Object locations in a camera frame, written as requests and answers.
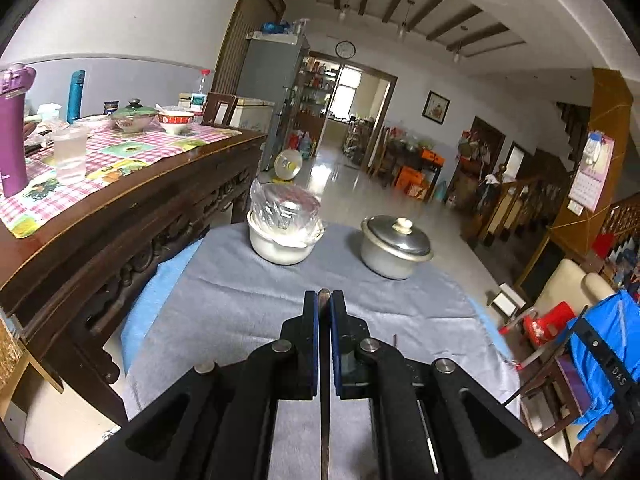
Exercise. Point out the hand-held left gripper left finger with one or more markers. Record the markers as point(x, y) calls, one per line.
point(314, 340)

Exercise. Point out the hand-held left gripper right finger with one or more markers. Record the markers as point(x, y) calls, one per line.
point(336, 340)

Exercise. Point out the blue garment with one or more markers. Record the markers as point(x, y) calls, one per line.
point(600, 330)

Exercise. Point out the brown wooden chair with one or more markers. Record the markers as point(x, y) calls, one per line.
point(550, 400)

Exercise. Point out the red plastic chair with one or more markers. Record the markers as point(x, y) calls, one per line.
point(545, 325)

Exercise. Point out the aluminium pot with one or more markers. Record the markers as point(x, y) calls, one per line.
point(390, 265)

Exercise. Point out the beige armchair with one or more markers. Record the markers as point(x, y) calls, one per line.
point(565, 280)

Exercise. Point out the grey tablecloth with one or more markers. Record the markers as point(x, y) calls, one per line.
point(240, 280)

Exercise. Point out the white step stool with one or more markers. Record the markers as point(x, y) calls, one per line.
point(507, 300)

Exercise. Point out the aluminium pot lid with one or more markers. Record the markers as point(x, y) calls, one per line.
point(397, 237)

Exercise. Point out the plastic-wrapped bowl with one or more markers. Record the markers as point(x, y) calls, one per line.
point(285, 207)

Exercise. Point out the small yellow fan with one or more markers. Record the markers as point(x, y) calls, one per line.
point(289, 165)

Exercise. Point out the orange cardboard boxes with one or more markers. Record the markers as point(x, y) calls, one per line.
point(412, 180)

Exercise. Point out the wooden stair railing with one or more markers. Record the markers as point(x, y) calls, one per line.
point(525, 200)

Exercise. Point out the blue water jug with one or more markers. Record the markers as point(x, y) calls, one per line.
point(305, 146)

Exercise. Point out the dark wooden table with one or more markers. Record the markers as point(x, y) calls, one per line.
point(415, 157)

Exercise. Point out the flat orange box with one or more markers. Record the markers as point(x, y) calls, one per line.
point(431, 156)

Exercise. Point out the dark carved wooden sideboard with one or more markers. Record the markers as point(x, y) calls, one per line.
point(125, 240)

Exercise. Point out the white chest freezer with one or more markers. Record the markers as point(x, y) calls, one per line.
point(252, 112)

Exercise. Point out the glass display cabinet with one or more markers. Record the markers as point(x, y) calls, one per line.
point(315, 85)

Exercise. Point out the red and white bowl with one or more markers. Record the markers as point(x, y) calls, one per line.
point(176, 120)

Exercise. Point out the grey refrigerator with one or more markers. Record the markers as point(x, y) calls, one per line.
point(280, 80)

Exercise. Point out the pink checked cloth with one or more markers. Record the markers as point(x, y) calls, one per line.
point(125, 152)

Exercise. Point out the red-capped water bottle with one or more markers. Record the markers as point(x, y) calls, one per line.
point(199, 95)

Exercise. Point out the green lidded bowl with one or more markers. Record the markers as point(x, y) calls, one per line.
point(132, 117)

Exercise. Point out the gold patterned cloth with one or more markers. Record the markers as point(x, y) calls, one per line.
point(15, 340)

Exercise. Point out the clear plastic cup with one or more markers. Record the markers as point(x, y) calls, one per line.
point(70, 155)

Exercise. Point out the brown wooden door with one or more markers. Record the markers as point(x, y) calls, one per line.
point(245, 40)

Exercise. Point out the hanging ceiling lamp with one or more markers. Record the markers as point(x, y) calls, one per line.
point(344, 10)
point(457, 50)
point(402, 27)

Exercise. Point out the teal thermos bottle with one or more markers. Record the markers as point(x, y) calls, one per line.
point(76, 96)

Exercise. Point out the purple thermos bottle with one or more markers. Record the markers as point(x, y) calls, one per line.
point(15, 130)

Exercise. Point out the wall calendar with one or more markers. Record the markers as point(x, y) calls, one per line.
point(592, 170)

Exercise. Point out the framed wall picture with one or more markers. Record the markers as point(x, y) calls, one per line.
point(436, 107)

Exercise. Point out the round wall clock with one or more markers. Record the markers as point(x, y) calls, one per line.
point(345, 49)

